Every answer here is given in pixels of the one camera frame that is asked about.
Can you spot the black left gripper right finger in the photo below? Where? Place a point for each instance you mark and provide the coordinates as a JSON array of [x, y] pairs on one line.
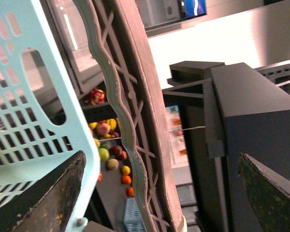
[[268, 194]]

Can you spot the pink dragon fruit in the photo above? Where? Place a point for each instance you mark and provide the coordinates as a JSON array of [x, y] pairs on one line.
[[96, 96]]

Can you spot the light blue shopping basket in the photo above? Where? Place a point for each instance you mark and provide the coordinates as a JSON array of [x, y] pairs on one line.
[[41, 120]]

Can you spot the green apple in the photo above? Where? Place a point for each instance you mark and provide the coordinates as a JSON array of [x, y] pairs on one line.
[[104, 154]]

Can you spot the grey basket handle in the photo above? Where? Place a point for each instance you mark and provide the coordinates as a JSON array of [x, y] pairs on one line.
[[118, 41]]

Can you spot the small blue basket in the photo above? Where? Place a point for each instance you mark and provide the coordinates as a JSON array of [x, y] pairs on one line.
[[132, 220]]

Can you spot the black wood shelf unit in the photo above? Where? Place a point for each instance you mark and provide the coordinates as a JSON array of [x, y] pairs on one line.
[[243, 112]]

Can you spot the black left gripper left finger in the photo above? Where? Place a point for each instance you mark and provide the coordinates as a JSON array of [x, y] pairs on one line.
[[48, 204]]

